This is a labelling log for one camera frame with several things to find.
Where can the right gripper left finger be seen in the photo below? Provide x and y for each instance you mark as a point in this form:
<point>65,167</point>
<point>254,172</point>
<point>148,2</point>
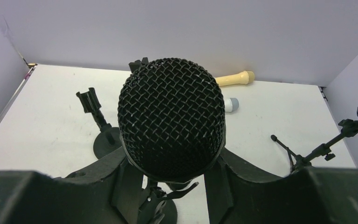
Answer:
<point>104,192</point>

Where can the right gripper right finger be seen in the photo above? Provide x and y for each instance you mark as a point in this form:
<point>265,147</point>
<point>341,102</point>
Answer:
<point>240,193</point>

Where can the black round-base stand white mic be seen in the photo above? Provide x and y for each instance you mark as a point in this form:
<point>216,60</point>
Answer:
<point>108,139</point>

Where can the white microphone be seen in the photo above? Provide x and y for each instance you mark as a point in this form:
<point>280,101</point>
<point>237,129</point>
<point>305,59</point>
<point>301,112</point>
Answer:
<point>231,105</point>

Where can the black microphone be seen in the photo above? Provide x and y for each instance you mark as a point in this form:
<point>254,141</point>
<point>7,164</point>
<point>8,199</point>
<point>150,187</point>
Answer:
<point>171,117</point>

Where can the cream beige microphone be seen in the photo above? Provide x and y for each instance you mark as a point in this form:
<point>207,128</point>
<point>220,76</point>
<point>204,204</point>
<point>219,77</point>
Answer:
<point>242,78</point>

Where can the black tripod shock-mount stand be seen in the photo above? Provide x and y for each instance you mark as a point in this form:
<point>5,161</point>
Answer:
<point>298,162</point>

